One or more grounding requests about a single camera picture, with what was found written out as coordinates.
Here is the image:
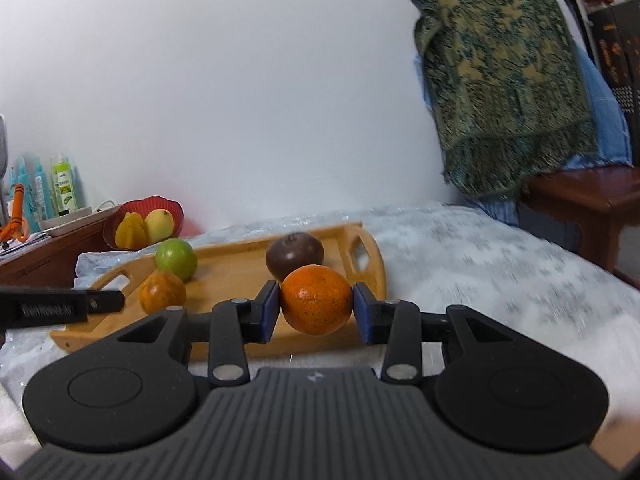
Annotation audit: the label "dark purple tomato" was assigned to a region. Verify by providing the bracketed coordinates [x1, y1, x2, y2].
[265, 231, 325, 284]

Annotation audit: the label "red fruit bowl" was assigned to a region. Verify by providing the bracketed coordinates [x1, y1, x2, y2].
[103, 196, 186, 252]

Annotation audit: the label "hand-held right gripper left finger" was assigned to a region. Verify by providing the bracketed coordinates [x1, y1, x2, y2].
[114, 280, 281, 387]

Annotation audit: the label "round green fruit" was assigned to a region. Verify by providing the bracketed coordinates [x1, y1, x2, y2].
[155, 239, 198, 283]

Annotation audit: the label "snowflake tablecloth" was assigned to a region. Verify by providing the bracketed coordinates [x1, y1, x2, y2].
[0, 200, 640, 461]

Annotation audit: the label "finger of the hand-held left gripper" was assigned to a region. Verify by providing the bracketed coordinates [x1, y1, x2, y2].
[84, 289, 126, 315]

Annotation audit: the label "dark wooden chair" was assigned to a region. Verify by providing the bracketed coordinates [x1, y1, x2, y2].
[520, 165, 640, 291]

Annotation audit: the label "dark tall cabinet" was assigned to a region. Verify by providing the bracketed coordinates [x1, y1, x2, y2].
[585, 0, 640, 167]

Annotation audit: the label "green label bottle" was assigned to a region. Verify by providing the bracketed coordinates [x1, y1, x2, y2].
[52, 152, 77, 214]

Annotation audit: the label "yellow mango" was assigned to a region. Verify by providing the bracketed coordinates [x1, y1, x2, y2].
[144, 208, 175, 245]

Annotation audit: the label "white rectangular tray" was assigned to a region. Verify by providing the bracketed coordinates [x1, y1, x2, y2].
[39, 204, 122, 239]

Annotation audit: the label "large mandarin orange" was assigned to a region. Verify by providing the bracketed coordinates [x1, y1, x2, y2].
[280, 265, 354, 336]

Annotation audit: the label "yellow starfruit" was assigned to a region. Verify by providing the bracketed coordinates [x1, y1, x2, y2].
[115, 212, 149, 250]

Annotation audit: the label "light blue cloth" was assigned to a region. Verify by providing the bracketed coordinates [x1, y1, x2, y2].
[474, 40, 634, 227]

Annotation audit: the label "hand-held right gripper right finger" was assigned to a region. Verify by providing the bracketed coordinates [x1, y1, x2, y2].
[352, 282, 507, 386]

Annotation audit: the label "large brownish orange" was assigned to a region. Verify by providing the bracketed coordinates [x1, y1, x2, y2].
[138, 269, 188, 316]

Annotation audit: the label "teal spray bottle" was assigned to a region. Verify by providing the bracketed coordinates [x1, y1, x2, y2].
[16, 157, 32, 233]
[32, 157, 49, 222]

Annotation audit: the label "orange hand tool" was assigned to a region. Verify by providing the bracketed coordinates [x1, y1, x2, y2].
[0, 185, 28, 251]

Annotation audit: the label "wooden serving tray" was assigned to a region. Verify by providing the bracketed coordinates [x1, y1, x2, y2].
[50, 221, 388, 361]

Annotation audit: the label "brown wooden cabinet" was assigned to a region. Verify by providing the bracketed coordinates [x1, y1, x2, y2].
[0, 205, 124, 292]

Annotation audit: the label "stack of papers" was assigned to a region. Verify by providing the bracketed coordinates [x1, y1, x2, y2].
[0, 231, 53, 262]

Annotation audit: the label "person's right forearm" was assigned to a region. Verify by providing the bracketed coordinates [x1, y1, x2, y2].
[590, 420, 640, 479]

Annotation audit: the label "green patterned cloth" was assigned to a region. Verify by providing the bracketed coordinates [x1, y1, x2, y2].
[405, 0, 599, 199]

